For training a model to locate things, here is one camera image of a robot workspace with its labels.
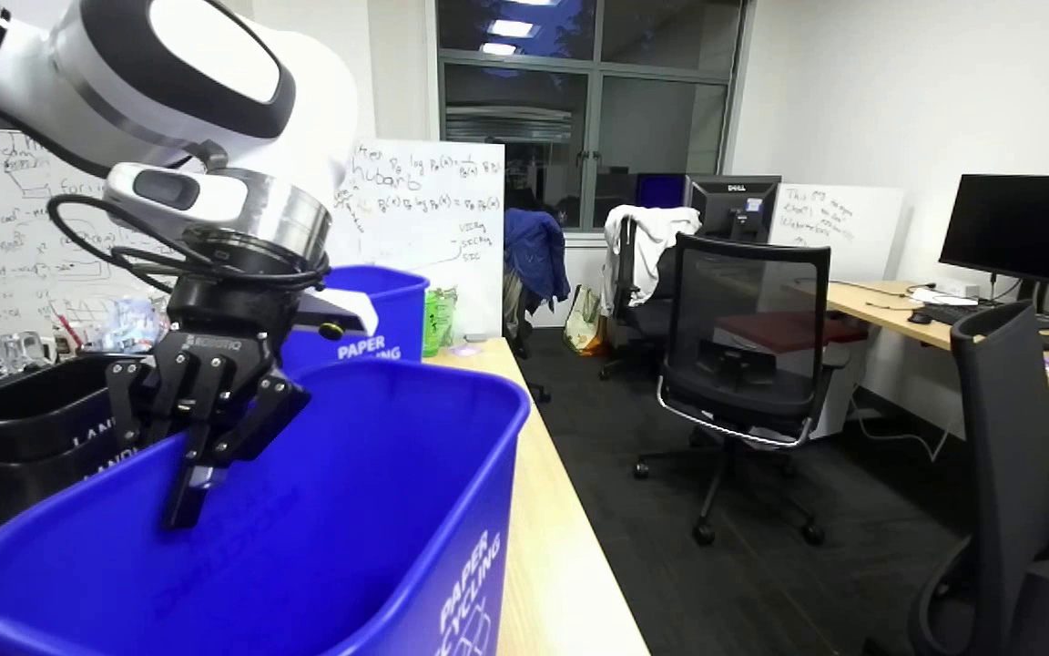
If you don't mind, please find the black computer monitor right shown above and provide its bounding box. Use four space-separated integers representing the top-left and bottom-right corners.
939 176 1049 282

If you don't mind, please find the dark grey office chair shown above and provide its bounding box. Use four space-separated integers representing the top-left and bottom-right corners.
909 302 1049 656

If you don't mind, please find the blue recycling bin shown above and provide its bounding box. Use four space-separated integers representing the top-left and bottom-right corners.
280 267 427 374
0 359 527 656

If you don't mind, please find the black landfill bin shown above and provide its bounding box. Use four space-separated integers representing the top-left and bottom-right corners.
0 355 127 525

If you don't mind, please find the black mesh office chair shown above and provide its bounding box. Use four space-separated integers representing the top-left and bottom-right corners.
635 238 832 547

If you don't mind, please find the small monitor by window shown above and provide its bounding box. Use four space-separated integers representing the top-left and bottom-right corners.
684 176 779 245

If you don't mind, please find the green soap bottle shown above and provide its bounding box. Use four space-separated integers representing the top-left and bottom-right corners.
423 287 459 355

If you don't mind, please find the small far whiteboard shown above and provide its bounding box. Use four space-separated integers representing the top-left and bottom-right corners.
769 183 902 281

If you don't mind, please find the black keyboard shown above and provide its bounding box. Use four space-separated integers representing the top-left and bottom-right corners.
907 302 994 323

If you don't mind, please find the large left whiteboard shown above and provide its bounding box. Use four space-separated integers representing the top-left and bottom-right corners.
0 128 160 337

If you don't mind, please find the blue jacket on chair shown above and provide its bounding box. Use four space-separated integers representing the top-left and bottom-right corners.
502 206 569 302

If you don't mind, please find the white cloth on chair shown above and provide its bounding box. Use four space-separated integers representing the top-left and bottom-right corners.
604 205 698 304

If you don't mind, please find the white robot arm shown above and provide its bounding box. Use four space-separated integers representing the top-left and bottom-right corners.
0 0 377 529

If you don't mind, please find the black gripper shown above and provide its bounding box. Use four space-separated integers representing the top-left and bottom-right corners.
104 233 325 532

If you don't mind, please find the wooden side desk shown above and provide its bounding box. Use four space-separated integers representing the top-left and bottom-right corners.
825 282 1049 374

